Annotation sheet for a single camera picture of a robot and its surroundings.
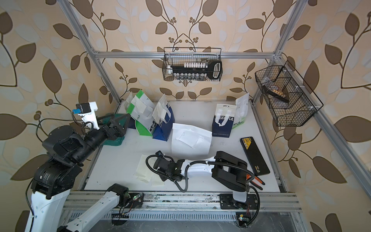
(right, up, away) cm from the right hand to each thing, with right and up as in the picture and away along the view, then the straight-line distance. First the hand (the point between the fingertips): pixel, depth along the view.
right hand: (162, 169), depth 84 cm
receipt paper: (-17, +39, +7) cm, 43 cm away
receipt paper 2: (-3, +35, +5) cm, 36 cm away
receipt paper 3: (-3, -5, -3) cm, 7 cm away
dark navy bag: (+37, +29, +5) cm, 47 cm away
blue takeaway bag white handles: (-1, +23, +4) cm, 23 cm away
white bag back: (+16, +17, -5) cm, 24 cm away
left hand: (-10, +33, -31) cm, 46 cm away
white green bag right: (+49, +35, +9) cm, 61 cm away
